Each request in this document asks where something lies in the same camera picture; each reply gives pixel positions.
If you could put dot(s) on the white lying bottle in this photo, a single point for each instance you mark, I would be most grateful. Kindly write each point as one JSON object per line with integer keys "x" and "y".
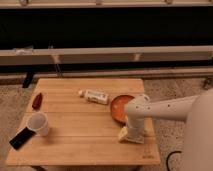
{"x": 94, "y": 96}

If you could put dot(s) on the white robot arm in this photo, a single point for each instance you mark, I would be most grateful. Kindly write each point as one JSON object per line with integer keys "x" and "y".
{"x": 195, "y": 111}

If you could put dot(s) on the black rectangular remote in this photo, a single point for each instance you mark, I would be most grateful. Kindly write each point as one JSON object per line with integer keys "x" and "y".
{"x": 21, "y": 138}

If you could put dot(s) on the white sponge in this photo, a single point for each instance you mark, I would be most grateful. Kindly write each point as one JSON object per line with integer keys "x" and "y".
{"x": 134, "y": 136}

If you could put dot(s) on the dark red small object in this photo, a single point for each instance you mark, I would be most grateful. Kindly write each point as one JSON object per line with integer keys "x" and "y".
{"x": 37, "y": 101}

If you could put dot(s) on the wooden folding table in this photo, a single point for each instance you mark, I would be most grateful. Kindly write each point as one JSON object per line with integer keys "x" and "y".
{"x": 83, "y": 133}

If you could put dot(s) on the orange ceramic bowl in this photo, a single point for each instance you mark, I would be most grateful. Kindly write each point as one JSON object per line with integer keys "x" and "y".
{"x": 117, "y": 107}

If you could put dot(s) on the long grey wall rail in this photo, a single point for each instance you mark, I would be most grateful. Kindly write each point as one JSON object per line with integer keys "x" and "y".
{"x": 30, "y": 56}

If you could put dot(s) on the white plastic cup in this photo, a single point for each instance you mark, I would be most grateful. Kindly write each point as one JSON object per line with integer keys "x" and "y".
{"x": 38, "y": 122}

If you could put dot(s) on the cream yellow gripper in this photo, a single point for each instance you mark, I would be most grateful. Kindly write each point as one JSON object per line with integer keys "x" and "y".
{"x": 122, "y": 134}

